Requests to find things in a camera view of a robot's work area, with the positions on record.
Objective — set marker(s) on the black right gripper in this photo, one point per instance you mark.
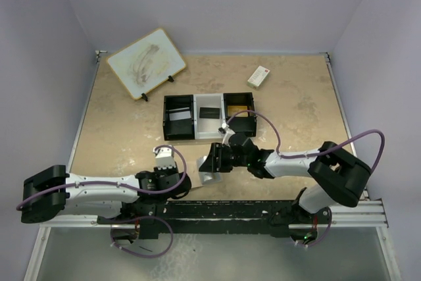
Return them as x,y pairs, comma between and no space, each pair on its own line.
212,164

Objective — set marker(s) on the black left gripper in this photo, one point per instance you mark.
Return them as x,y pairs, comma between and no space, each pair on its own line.
158,172

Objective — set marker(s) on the beige card holder wallet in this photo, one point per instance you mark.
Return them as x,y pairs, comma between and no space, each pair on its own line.
200,179

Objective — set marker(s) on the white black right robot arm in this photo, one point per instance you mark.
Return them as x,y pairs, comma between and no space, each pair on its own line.
340,176

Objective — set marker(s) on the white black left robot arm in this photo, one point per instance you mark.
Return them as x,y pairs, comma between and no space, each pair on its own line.
55,192

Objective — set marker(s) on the black card in middle bin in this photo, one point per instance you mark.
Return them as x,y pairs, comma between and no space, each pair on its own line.
209,113

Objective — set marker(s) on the white card in left bin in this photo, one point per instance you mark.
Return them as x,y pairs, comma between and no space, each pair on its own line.
183,114

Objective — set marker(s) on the gold card in right bin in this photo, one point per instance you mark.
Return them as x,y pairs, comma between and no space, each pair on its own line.
233,109

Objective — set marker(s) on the black right bin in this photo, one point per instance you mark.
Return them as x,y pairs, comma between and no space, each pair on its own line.
246,125

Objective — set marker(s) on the black bin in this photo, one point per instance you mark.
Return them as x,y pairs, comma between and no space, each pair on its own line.
246,125
180,129

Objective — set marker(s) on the white middle bin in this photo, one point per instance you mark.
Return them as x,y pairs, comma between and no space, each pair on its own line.
207,128

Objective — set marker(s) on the black left bin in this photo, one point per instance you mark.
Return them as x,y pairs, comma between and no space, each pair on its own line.
180,129

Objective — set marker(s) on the black board stand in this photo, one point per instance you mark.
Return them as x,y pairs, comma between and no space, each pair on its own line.
158,90

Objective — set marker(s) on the small white red box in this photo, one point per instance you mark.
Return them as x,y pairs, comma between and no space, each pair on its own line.
258,77

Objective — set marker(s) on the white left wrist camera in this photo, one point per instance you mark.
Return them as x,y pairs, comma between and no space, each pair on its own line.
164,157

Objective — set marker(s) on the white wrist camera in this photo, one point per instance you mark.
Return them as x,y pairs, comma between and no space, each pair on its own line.
164,157
226,132

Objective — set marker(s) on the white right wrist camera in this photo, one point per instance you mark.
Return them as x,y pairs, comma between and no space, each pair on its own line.
226,132

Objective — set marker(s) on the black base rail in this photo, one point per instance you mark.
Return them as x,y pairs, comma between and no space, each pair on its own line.
276,218

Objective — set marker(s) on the white board with wooden frame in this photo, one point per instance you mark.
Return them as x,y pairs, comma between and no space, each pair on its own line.
146,63

